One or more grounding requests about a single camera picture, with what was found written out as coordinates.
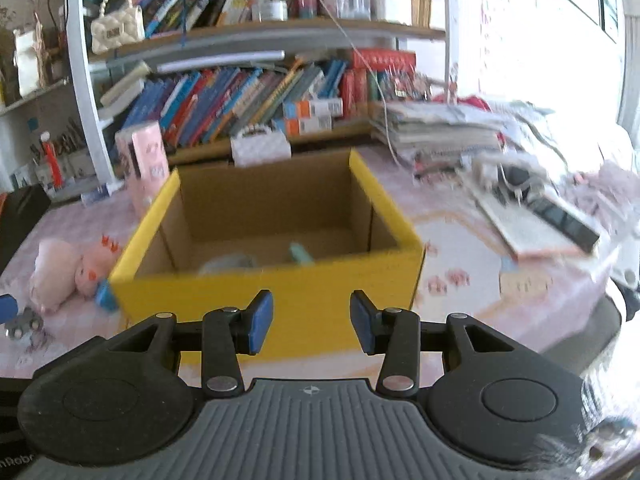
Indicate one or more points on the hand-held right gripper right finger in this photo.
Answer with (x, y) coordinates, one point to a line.
(361, 325)

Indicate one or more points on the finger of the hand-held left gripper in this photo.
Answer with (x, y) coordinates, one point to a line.
(6, 308)

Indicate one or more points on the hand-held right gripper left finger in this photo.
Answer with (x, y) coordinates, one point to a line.
(264, 322)

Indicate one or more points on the yellow cardboard box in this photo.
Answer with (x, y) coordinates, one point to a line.
(300, 285)

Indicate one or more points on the grey toy car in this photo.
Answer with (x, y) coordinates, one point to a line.
(22, 325)

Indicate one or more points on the pink plush toy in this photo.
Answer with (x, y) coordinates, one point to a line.
(55, 270)

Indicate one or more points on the grey tape roll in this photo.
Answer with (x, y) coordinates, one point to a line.
(227, 263)

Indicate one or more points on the small teal item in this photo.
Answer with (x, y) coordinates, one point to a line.
(301, 254)

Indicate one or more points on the black box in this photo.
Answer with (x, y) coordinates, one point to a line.
(20, 220)

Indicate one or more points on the pink checked tablecloth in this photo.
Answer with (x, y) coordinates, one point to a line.
(465, 305)

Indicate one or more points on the small spray bottle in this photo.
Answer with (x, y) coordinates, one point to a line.
(100, 194)

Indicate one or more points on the red and white tube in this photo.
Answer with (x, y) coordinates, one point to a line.
(52, 160)

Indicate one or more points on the desk organizer with tools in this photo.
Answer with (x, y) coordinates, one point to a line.
(65, 147)

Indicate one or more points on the small white quilted purse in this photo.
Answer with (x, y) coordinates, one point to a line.
(260, 149)

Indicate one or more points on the orange and white carton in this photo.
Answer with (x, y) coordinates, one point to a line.
(310, 125)
(312, 108)

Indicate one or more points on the pink cylindrical humidifier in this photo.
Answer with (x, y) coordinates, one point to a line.
(145, 155)

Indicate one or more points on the stack of papers and notebooks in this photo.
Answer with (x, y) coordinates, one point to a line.
(440, 132)

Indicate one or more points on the long row of blue books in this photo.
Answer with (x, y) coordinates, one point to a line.
(225, 100)

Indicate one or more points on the black flat device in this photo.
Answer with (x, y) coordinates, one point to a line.
(565, 222)

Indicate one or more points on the row of red spines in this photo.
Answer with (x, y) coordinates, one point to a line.
(357, 92)

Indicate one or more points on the white bookshelf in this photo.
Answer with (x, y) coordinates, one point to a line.
(85, 85)

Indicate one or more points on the colourful patterned box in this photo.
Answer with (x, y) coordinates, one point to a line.
(407, 86)

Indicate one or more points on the white paper bag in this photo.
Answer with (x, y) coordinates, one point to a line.
(31, 65)

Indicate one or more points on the red cloth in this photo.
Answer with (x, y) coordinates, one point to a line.
(465, 102)

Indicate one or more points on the cream book stack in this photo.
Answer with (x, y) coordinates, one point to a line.
(125, 85)

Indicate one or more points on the white rolled paper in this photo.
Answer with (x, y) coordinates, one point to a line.
(220, 61)

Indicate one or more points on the red flat box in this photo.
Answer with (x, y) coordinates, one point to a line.
(382, 60)

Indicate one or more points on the white round jar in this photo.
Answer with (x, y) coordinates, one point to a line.
(270, 11)

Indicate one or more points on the white pen holder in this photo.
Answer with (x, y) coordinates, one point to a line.
(391, 5)

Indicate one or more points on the pink wall poster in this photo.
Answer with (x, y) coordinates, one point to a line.
(505, 25)

